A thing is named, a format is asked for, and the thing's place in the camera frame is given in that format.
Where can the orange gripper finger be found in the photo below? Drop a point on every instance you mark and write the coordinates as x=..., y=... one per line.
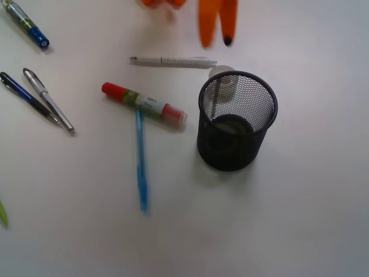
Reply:
x=228, y=16
x=207, y=14

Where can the clear tape roll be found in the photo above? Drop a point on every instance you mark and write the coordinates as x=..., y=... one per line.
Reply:
x=227, y=84

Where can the dark brown tape roll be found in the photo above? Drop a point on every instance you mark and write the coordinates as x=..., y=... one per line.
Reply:
x=227, y=133

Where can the orange robot base part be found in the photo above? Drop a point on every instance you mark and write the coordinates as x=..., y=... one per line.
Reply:
x=176, y=4

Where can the white dotted pen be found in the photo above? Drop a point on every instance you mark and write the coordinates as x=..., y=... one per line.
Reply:
x=194, y=62

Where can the black mesh pen holder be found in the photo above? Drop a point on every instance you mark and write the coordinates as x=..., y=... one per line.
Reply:
x=254, y=100

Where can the silver metal pen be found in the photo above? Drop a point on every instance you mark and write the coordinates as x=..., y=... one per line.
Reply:
x=42, y=91

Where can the blue plastic pen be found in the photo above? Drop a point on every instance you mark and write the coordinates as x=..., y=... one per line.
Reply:
x=141, y=170

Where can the dark blue ballpoint pen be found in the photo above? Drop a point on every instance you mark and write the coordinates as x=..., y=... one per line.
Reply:
x=16, y=88

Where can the red capped glue stick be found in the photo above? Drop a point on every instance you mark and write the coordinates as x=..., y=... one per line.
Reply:
x=147, y=104

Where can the blue capped marker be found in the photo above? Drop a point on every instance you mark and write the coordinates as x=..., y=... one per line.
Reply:
x=25, y=23

